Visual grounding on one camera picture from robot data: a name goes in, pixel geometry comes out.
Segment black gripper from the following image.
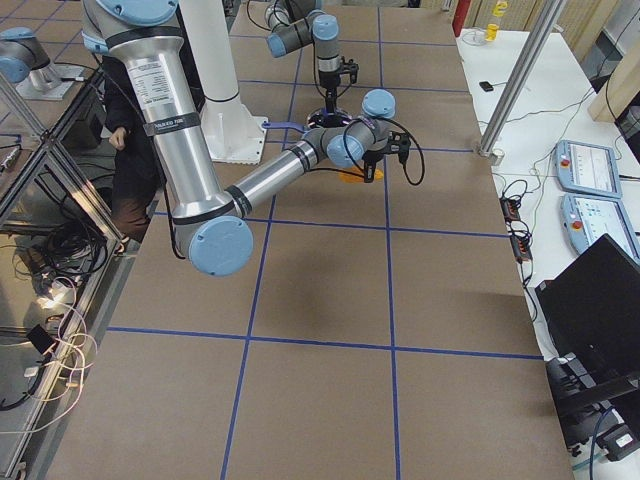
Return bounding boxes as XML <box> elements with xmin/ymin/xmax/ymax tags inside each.
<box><xmin>319</xmin><ymin>57</ymin><xmax>359</xmax><ymax>114</ymax></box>
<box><xmin>363</xmin><ymin>131</ymin><xmax>411</xmax><ymax>183</ymax></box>

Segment yellow corn cob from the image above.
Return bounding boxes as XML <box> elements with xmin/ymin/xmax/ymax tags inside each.
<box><xmin>338</xmin><ymin>169</ymin><xmax>384</xmax><ymax>183</ymax></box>

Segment glass lid purple knob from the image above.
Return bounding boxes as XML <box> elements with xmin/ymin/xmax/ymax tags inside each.
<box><xmin>306</xmin><ymin>108</ymin><xmax>352</xmax><ymax>128</ymax></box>

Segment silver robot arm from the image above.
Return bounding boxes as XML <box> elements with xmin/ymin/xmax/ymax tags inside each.
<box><xmin>264</xmin><ymin>1</ymin><xmax>359</xmax><ymax>127</ymax></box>
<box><xmin>83</xmin><ymin>1</ymin><xmax>413</xmax><ymax>276</ymax></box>

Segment small black device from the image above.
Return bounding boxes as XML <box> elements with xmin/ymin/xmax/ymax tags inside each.
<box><xmin>479</xmin><ymin>81</ymin><xmax>494</xmax><ymax>92</ymax></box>

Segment yellow bottle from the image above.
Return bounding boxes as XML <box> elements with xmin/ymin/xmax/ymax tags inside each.
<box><xmin>484</xmin><ymin>0</ymin><xmax>509</xmax><ymax>43</ymax></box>

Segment teach pendant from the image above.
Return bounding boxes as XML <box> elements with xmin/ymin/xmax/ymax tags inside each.
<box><xmin>560</xmin><ymin>193</ymin><xmax>639</xmax><ymax>262</ymax></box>
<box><xmin>552</xmin><ymin>139</ymin><xmax>622</xmax><ymax>199</ymax></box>

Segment person in black hoodie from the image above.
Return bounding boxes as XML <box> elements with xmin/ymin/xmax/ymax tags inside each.
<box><xmin>102</xmin><ymin>56</ymin><xmax>160</xmax><ymax>243</ymax></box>

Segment black laptop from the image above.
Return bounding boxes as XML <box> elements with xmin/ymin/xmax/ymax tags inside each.
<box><xmin>535</xmin><ymin>234</ymin><xmax>639</xmax><ymax>381</ymax></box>

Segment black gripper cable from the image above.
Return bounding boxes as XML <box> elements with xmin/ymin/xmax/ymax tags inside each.
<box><xmin>349</xmin><ymin>117</ymin><xmax>426</xmax><ymax>187</ymax></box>

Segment dark blue saucepan purple handle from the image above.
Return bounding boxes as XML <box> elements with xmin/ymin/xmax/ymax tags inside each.
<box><xmin>261</xmin><ymin>121</ymin><xmax>322</xmax><ymax>136</ymax></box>

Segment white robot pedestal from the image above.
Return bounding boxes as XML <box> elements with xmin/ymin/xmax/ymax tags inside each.
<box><xmin>179</xmin><ymin>0</ymin><xmax>267</xmax><ymax>164</ymax></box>

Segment black usb hub cables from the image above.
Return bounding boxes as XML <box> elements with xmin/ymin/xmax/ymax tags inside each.
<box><xmin>499</xmin><ymin>179</ymin><xmax>536</xmax><ymax>289</ymax></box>

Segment aluminium frame post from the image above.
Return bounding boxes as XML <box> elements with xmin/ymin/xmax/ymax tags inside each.
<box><xmin>477</xmin><ymin>0</ymin><xmax>567</xmax><ymax>166</ymax></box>

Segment white loose cables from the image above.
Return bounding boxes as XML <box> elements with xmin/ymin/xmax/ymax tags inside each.
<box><xmin>0</xmin><ymin>274</ymin><xmax>101</xmax><ymax>436</ymax></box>

